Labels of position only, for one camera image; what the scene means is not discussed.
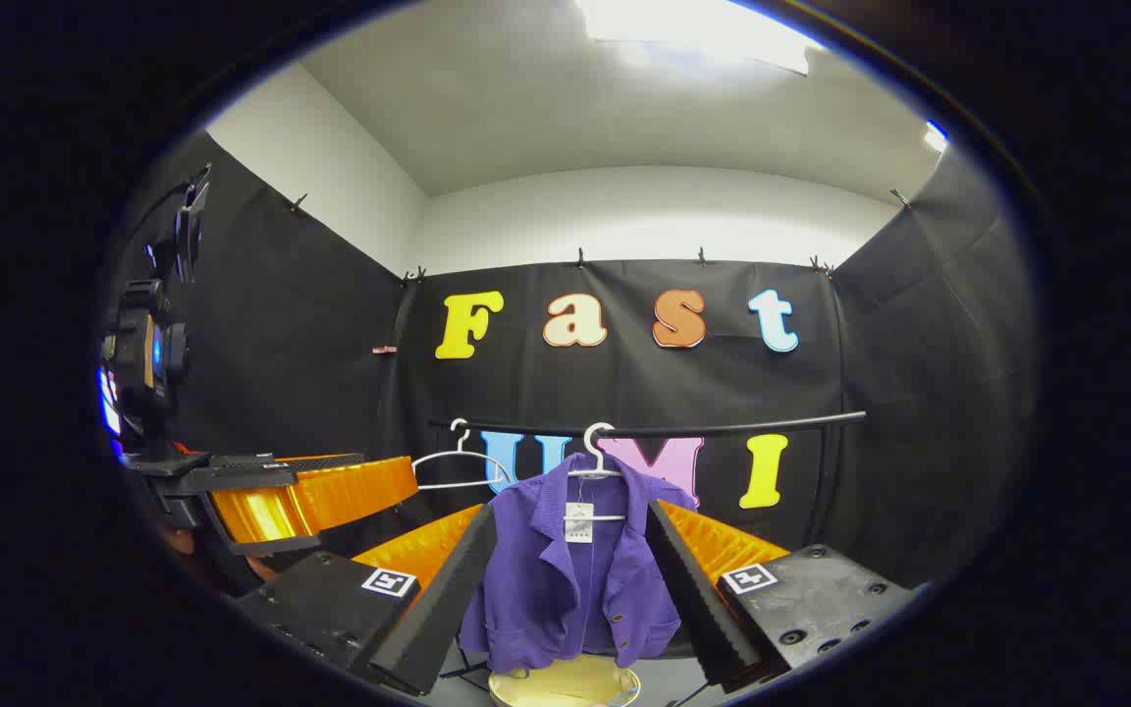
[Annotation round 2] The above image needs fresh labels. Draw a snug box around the row of black backdrop clips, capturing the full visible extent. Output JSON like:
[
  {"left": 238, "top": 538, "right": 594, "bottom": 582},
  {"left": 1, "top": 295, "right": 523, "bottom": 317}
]
[{"left": 289, "top": 187, "right": 912, "bottom": 284}]

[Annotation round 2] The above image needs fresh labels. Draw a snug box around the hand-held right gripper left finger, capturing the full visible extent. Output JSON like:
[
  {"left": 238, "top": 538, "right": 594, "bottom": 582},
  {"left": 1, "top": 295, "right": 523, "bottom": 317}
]
[{"left": 232, "top": 504, "right": 500, "bottom": 697}]

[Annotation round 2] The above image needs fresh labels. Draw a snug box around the black clothes rack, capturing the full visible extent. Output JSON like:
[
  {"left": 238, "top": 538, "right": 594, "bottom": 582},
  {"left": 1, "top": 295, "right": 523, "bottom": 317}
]
[{"left": 428, "top": 410, "right": 869, "bottom": 551}]

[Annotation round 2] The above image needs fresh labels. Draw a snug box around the purple knit shirt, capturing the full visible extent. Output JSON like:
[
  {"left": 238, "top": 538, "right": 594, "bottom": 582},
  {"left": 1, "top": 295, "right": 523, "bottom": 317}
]
[{"left": 458, "top": 454, "right": 700, "bottom": 675}]

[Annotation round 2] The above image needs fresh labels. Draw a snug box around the cream round laundry hamper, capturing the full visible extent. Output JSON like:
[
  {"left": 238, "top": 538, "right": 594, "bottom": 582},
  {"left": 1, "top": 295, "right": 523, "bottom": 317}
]
[{"left": 487, "top": 656, "right": 643, "bottom": 707}]

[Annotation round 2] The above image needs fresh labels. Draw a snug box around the white plastic clothes hanger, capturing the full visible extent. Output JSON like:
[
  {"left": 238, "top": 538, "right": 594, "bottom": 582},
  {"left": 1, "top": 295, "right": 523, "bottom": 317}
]
[
  {"left": 412, "top": 418, "right": 513, "bottom": 492},
  {"left": 565, "top": 422, "right": 628, "bottom": 523}
]

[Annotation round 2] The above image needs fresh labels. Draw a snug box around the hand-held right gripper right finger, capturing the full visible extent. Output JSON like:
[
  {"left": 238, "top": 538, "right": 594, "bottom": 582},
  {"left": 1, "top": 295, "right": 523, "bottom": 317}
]
[{"left": 646, "top": 498, "right": 921, "bottom": 694}]

